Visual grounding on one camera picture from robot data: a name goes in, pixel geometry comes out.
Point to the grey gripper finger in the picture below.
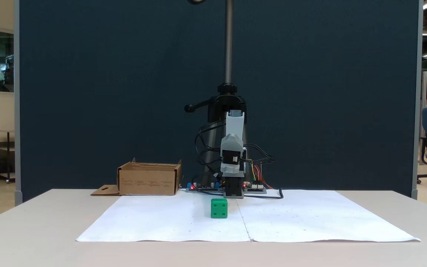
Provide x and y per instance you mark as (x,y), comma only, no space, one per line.
(232,171)

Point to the green die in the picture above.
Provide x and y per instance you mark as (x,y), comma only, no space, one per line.
(219,209)

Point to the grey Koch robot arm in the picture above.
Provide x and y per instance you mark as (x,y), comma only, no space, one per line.
(234,122)

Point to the circuit board with blue capacitors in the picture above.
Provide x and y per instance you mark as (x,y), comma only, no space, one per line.
(200,188)

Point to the white paper sheet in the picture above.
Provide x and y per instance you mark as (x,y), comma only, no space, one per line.
(169,220)
(310,218)

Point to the brown cardboard box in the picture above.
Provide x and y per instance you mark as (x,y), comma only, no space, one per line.
(146,181)

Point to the black camera tripod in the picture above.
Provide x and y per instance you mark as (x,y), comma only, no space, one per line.
(228,44)

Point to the dark blue partition wall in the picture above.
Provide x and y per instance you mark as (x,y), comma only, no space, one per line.
(87,92)

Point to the framed wall window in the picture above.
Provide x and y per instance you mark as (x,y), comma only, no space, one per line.
(4,59)

